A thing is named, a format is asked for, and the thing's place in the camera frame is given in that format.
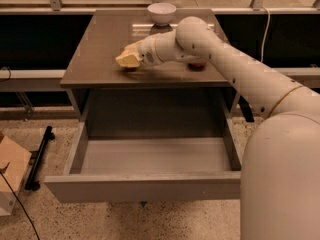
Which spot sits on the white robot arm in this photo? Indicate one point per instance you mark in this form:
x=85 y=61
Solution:
x=280 y=178

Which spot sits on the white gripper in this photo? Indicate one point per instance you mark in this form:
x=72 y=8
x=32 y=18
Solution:
x=147 y=53

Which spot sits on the open grey top drawer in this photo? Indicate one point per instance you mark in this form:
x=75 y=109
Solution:
x=151 y=145

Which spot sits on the red apple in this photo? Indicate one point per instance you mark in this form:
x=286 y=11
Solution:
x=197 y=64

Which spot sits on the cardboard box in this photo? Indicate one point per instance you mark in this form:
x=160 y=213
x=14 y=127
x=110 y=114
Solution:
x=14 y=161

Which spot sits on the white bowl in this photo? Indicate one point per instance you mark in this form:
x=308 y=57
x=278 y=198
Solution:
x=161 y=13

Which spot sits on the black metal bar stand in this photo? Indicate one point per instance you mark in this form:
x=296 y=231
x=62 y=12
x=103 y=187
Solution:
x=35 y=161

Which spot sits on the grey cabinet with counter top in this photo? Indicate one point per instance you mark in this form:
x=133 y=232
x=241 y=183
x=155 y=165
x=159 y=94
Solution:
x=110 y=50

